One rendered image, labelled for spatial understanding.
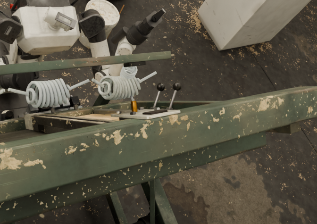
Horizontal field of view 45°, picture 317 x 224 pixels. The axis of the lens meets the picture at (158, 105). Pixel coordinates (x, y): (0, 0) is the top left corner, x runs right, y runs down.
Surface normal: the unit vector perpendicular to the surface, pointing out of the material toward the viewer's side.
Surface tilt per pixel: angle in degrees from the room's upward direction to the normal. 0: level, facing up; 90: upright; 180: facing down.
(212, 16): 90
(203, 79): 0
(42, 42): 68
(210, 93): 0
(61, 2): 23
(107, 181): 31
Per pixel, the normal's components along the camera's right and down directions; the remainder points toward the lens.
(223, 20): -0.79, 0.22
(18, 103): 0.42, -0.50
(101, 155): 0.56, 0.01
